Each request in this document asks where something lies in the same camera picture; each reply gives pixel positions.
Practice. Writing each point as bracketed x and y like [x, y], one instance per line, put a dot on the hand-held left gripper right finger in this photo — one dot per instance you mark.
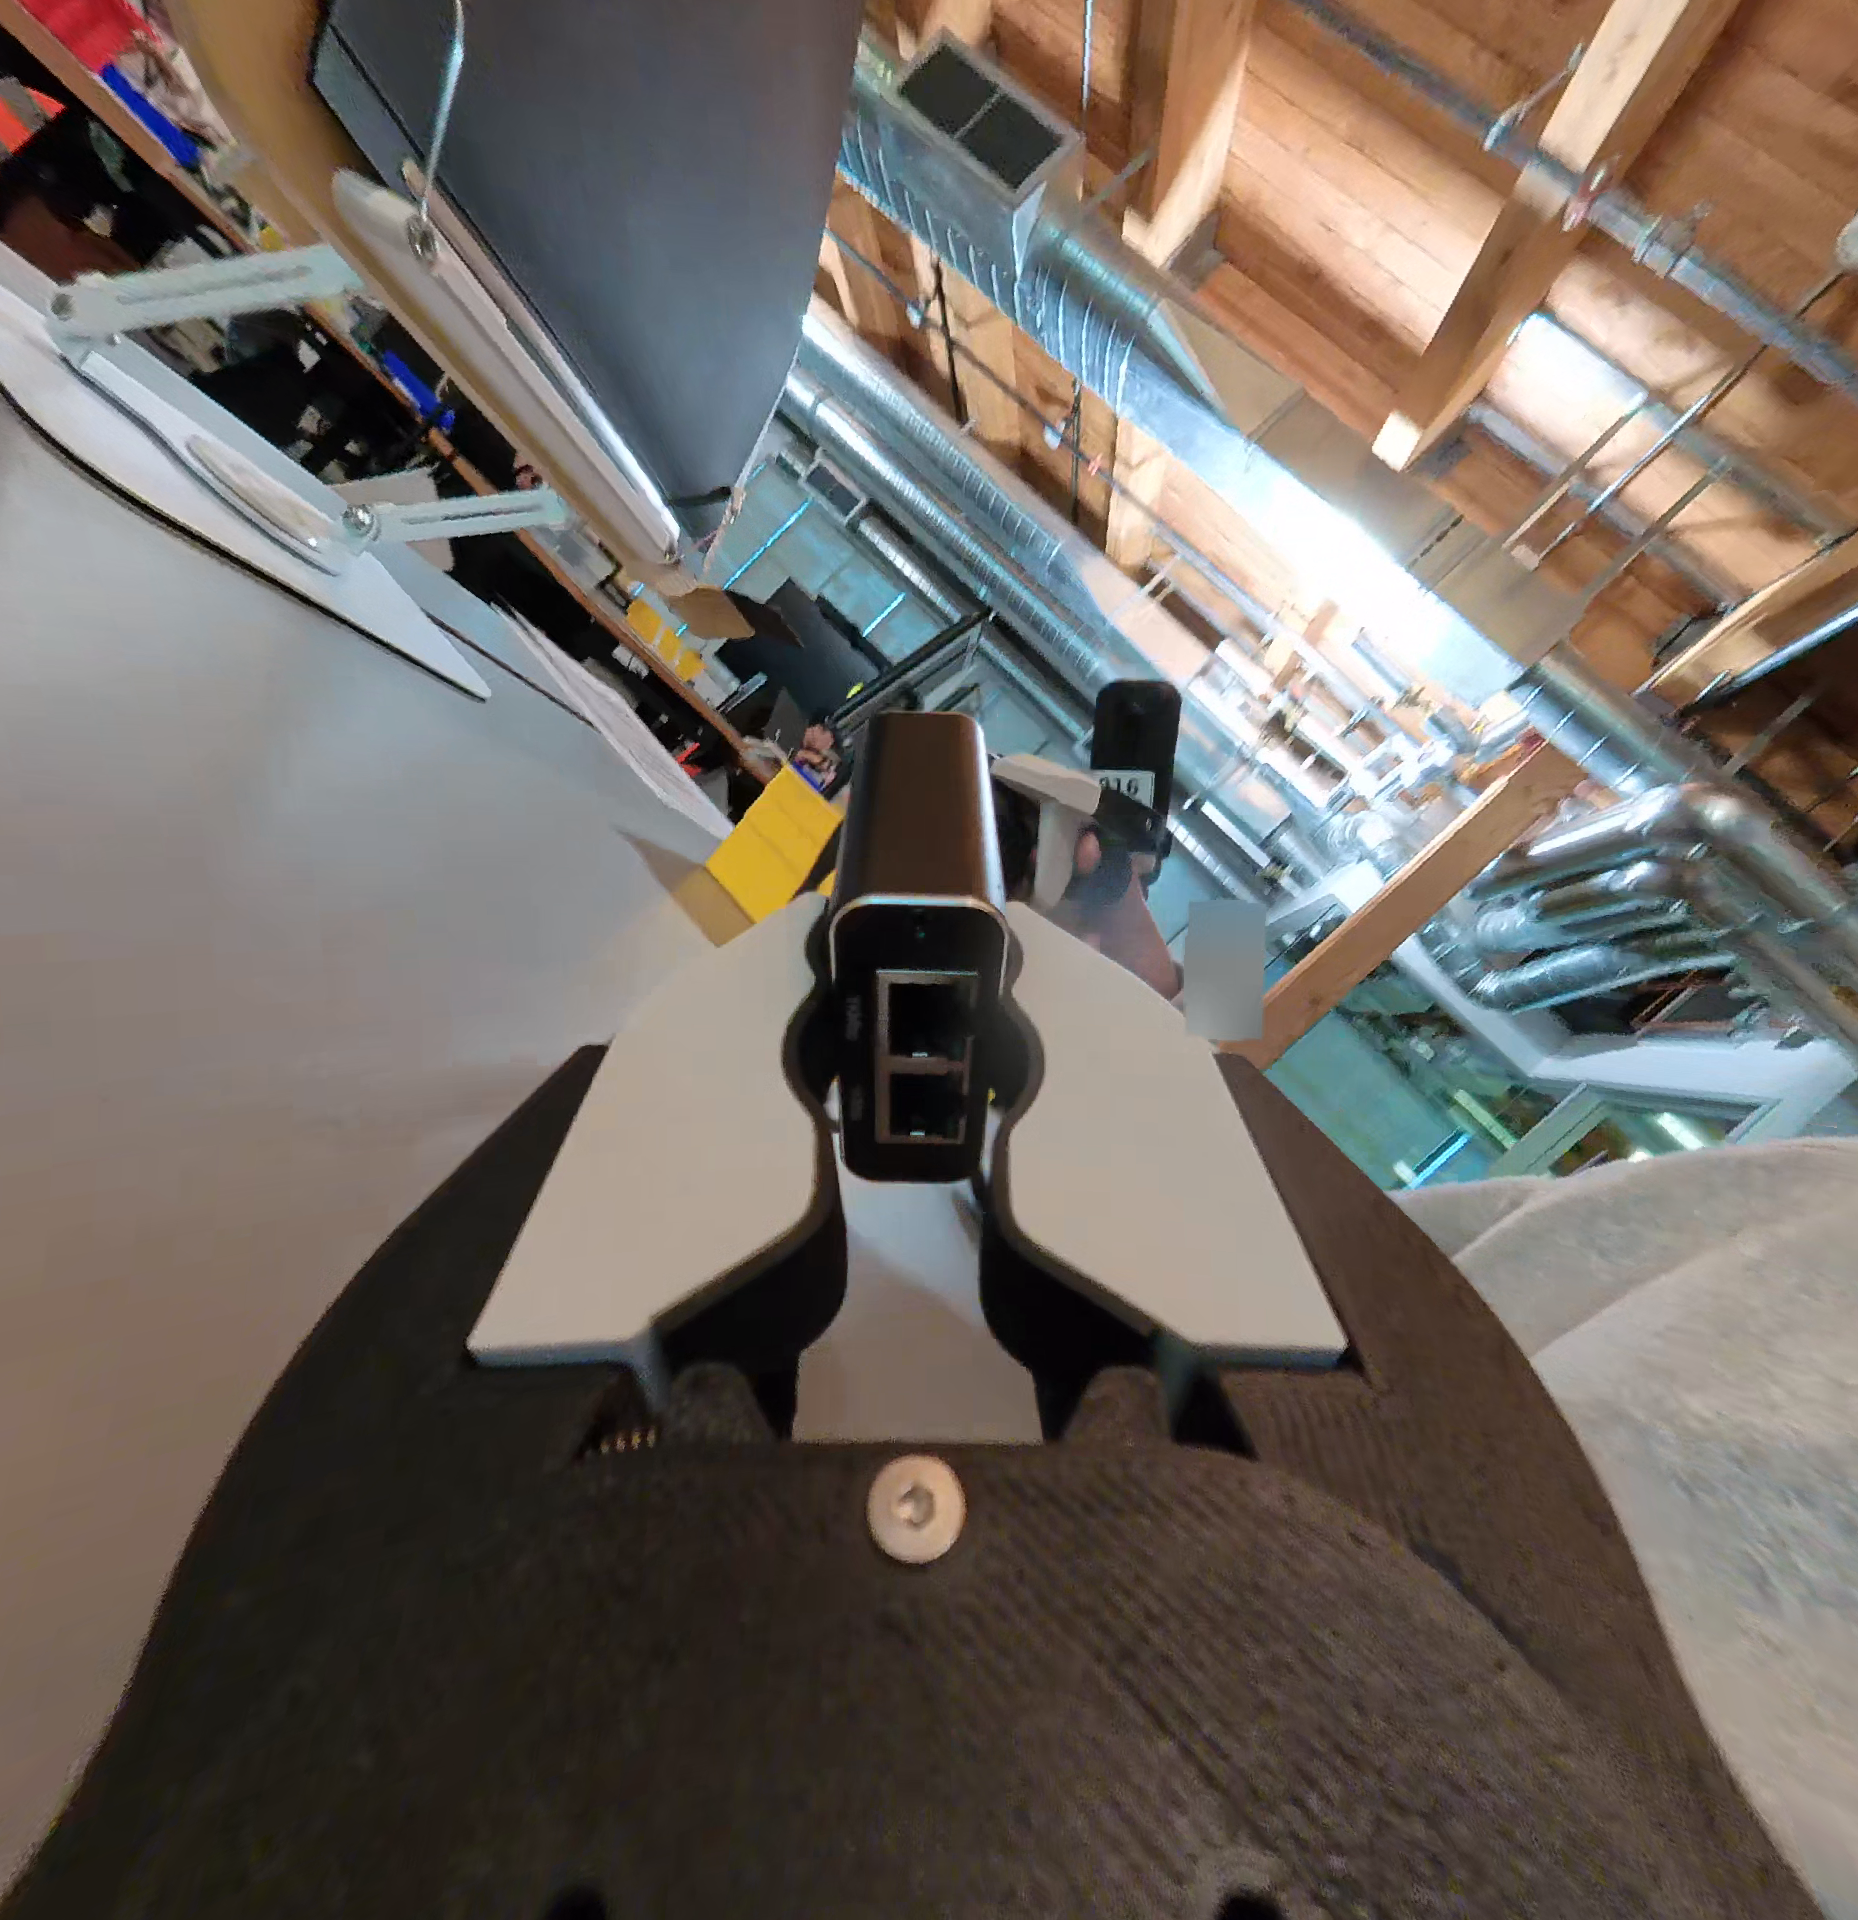
[1169, 1187]

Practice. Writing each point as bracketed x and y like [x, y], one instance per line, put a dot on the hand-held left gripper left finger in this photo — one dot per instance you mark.
[644, 1187]

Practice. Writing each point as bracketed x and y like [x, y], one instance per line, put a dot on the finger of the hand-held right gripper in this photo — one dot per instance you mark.
[1057, 783]

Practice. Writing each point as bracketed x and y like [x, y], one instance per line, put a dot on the black network splitter box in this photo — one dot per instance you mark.
[920, 811]

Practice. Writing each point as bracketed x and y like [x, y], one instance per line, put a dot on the yellow plastic bin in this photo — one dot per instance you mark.
[778, 841]

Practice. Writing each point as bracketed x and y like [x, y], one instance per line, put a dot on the person's right hand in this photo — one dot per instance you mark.
[1139, 945]

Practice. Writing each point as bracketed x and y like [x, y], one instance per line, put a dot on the wooden ceiling beam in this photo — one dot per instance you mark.
[1409, 914]

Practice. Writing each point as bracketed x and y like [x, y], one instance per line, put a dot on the cardboard box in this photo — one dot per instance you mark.
[718, 612]

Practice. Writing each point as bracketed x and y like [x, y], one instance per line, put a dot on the small yellow bin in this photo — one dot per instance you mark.
[666, 637]

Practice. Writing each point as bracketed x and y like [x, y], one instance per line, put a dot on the white paper sheet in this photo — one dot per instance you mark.
[629, 719]

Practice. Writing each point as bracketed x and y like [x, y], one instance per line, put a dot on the black panel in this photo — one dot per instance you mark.
[644, 227]

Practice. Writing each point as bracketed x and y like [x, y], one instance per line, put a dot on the white metal stand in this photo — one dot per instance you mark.
[262, 509]

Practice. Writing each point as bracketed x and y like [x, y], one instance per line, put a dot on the wooden board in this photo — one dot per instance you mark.
[254, 91]

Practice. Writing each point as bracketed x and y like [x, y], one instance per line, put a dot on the cluster of silver duct pipes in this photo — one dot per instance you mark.
[1019, 497]

